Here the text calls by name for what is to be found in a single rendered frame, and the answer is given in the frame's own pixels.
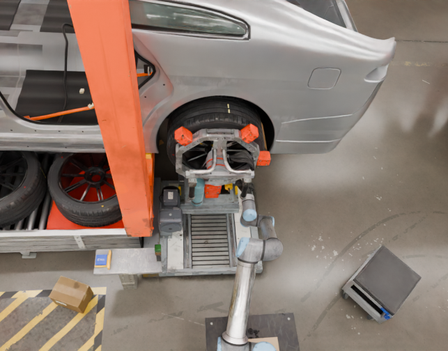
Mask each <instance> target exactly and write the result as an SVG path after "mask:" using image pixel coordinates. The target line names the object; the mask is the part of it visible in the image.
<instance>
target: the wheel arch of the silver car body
mask: <svg viewBox="0 0 448 351"><path fill-rule="evenodd" d="M208 96H216V95H208ZM208 96H203V97H198V98H195V99H199V98H204V97H208ZM225 96H232V97H237V96H233V95H225ZM237 98H242V97H237ZM195 99H193V100H195ZM242 99H244V98H242ZM244 100H246V101H248V102H249V103H250V104H251V105H252V106H253V107H254V108H255V109H256V110H257V112H258V114H259V116H260V118H261V122H262V124H263V129H264V133H265V141H266V146H267V150H268V151H270V153H271V152H272V149H273V148H274V146H275V141H276V128H275V124H274V122H273V120H272V119H271V117H270V115H269V114H268V113H267V112H266V110H264V109H263V108H262V107H260V106H259V105H257V104H256V103H254V102H252V101H250V100H247V99H244ZM190 101H192V100H190ZM190 101H187V102H190ZM187 102H185V103H187ZM185 103H183V104H185ZM183 104H181V105H183ZM181 105H179V106H181ZM179 106H178V107H179ZM178 107H176V108H175V109H177V108H178ZM175 109H173V110H172V111H171V112H169V113H168V114H167V115H166V116H165V117H164V119H165V118H169V117H170V115H171V114H172V112H173V111H174V110H175ZM164 119H163V120H162V122H163V121H164ZM162 122H161V123H160V125H161V124H162ZM160 125H159V126H158V128H157V131H156V133H155V150H156V152H157V153H159V143H160Z"/></svg>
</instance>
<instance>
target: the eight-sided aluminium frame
mask: <svg viewBox="0 0 448 351"><path fill-rule="evenodd" d="M214 140H218V141H237V142H238V143H239V144H240V145H242V146H243V147H245V148H246V149H248V151H250V152H251V154H250V155H251V157H253V158H254V167H256V163H257V161H258V156H259V154H260V150H259V146H258V144H257V143H255V142H254V141H252V142H251V143H247V142H245V141H243V140H242V133H241V131H240V130H236V129H233V130H227V129H207V128H206V129H201V130H199V131H198V132H196V133H194V134H193V135H192V142H191V143H190V144H188V145H186V146H183V145H181V144H180V143H178V144H176V172H177V173H178V174H181V175H182V176H184V177H185V172H186V171H189V170H190V168H189V167H187V166H185V165H184V164H182V154H183V153H184V152H186V151H188V150H189V149H191V148H193V147H195V146H196V145H198V144H200V143H201V142H203V141H214ZM236 170H250V167H249V165H248V164H246V165H244V166H242V167H240V168H239V169H236ZM202 179H204V181H205V184H207V185H210V183H209V182H208V178H202ZM239 179H240V178H228V182H227V183H226V184H225V185H227V184H231V183H232V182H235V181H236V180H239Z"/></svg>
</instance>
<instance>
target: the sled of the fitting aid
mask: <svg viewBox="0 0 448 351"><path fill-rule="evenodd" d="M232 183H233V198H234V204H233V205H200V206H193V205H185V179H184V176H183V175H181V174H178V188H179V190H180V208H181V209H182V211H183V214H212V213H239V209H240V206H239V199H238V187H237V185H236V184H235V182H232Z"/></svg>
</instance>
